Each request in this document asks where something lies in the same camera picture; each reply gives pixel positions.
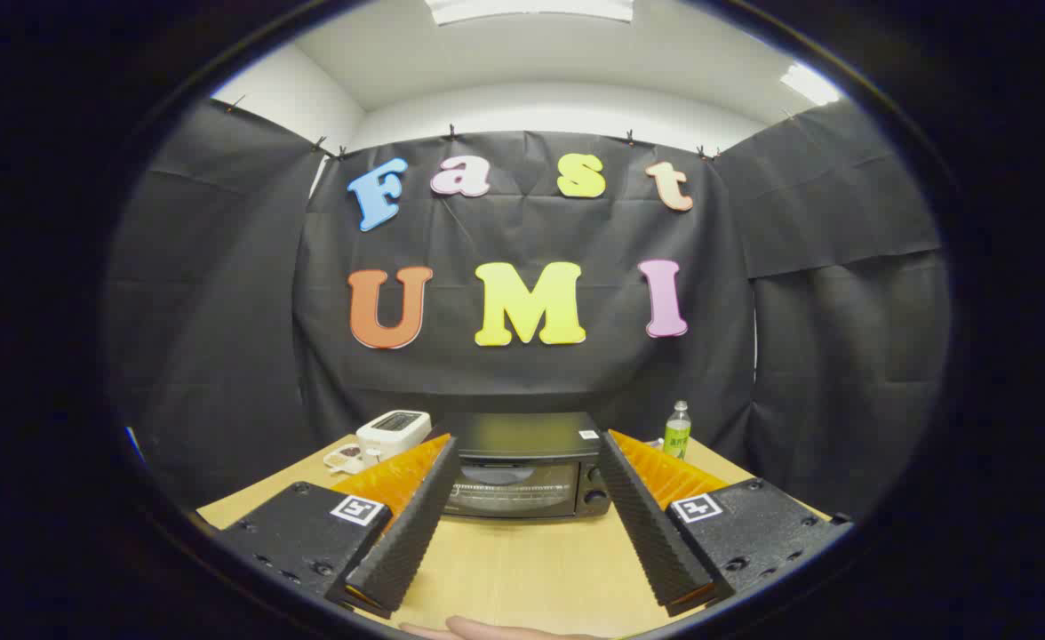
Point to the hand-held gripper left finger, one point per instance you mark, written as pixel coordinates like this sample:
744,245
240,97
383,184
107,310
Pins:
416,524

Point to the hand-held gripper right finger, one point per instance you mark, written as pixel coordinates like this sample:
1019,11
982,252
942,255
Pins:
647,524

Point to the black toaster oven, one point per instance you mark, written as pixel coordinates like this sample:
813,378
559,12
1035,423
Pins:
522,436

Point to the white pop-up toaster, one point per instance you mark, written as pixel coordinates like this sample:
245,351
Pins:
391,431

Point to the green drink bottle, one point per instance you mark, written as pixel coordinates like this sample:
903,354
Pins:
677,436

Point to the small ceiling light panel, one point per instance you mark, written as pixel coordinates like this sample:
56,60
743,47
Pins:
809,84

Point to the long ceiling light panel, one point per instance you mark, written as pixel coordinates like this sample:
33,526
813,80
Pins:
531,9

